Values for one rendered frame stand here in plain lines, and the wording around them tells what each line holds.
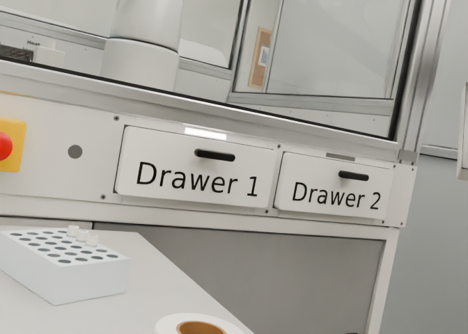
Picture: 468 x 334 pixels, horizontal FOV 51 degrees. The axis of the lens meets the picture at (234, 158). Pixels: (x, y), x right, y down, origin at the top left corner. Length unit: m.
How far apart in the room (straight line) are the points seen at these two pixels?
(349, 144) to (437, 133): 1.43
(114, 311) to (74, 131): 0.36
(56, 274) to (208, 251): 0.47
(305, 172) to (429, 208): 1.52
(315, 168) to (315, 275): 0.24
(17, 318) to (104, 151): 0.39
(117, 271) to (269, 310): 0.56
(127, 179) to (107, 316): 0.35
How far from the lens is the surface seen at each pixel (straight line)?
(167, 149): 0.82
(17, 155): 0.74
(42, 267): 0.52
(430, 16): 1.21
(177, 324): 0.39
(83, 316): 0.49
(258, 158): 0.90
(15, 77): 0.78
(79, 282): 0.51
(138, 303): 0.53
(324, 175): 1.00
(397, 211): 1.19
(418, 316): 2.50
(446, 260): 2.40
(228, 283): 0.97
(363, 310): 1.22
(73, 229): 0.60
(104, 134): 0.80
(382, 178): 1.11
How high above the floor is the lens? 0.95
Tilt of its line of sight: 3 degrees down
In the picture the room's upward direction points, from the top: 10 degrees clockwise
